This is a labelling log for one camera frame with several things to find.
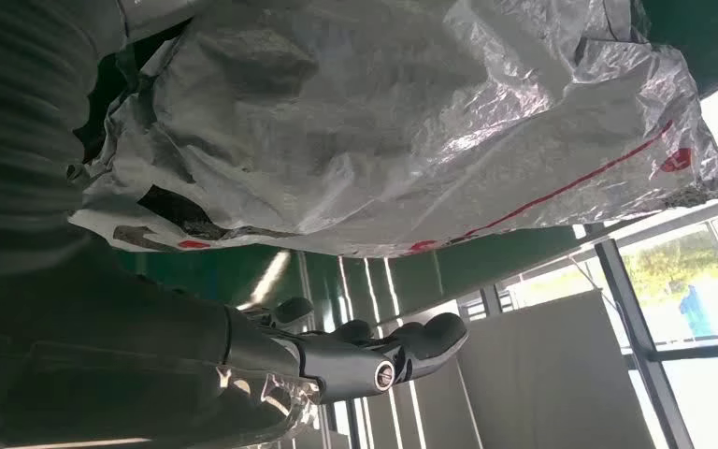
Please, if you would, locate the white partition panel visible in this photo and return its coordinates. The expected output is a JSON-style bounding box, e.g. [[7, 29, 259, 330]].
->
[[455, 289, 655, 449]]

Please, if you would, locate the dark window frame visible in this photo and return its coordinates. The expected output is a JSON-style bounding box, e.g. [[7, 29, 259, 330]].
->
[[593, 162, 718, 449]]

